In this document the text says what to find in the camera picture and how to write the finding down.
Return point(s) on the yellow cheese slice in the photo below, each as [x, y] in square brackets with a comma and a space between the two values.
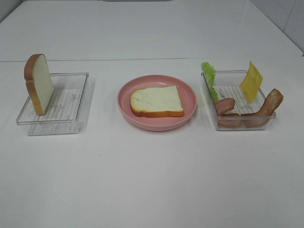
[252, 82]

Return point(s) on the green lettuce leaf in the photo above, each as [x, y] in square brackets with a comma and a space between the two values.
[210, 73]

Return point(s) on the pink round plate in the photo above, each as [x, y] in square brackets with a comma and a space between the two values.
[186, 93]

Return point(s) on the clear plastic tray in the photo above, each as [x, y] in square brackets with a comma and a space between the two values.
[227, 85]
[67, 111]

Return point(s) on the bacon strip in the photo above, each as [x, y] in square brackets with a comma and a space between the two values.
[223, 107]
[268, 104]

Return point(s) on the bread slice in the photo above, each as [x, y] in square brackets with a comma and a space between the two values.
[38, 82]
[154, 102]

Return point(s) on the clear right plastic tray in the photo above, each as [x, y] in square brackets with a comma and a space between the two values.
[227, 85]

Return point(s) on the clear left plastic tray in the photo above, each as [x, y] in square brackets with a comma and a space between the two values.
[67, 111]

